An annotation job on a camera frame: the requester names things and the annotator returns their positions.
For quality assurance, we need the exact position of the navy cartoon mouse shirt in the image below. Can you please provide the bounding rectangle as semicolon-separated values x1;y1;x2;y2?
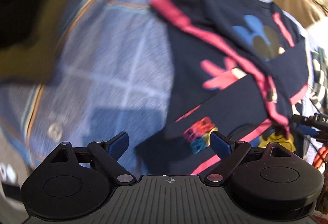
136;0;310;176

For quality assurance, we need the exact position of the checkered dark white towel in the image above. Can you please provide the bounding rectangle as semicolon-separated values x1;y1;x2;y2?
310;47;327;114

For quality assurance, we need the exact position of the red orange garment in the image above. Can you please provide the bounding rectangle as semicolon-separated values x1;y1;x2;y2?
312;145;327;169

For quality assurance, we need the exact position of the olive dark cloth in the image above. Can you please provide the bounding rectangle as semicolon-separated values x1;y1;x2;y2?
1;0;68;83

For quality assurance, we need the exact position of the blue plaid bed sheet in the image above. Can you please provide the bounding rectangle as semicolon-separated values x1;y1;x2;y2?
0;0;316;171

